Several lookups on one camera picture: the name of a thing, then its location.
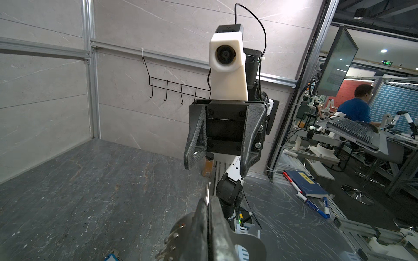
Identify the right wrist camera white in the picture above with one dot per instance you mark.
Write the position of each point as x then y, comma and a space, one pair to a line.
227, 62

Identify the black monitor screen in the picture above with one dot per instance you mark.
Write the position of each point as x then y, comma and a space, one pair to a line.
337, 64

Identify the person in blue shirt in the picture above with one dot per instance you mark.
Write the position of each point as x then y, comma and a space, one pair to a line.
358, 109

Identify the black wire hook rack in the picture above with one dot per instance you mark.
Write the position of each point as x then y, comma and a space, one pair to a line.
179, 88

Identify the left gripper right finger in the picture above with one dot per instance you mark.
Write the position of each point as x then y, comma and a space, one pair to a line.
221, 247

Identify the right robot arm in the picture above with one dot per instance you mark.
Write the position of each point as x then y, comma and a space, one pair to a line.
229, 188

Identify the blue notebook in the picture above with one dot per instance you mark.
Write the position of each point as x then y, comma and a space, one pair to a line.
308, 186

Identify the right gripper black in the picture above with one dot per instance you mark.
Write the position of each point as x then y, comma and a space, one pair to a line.
227, 127

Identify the red white blue pen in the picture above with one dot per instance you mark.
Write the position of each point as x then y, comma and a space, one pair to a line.
320, 206

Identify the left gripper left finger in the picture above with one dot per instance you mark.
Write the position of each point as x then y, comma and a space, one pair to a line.
197, 235

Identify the blue key tag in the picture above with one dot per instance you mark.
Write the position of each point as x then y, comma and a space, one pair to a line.
113, 256

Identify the small amber bottle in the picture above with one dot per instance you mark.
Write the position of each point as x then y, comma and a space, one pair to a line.
208, 166

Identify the black keyboard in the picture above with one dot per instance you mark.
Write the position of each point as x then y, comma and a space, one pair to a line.
362, 133

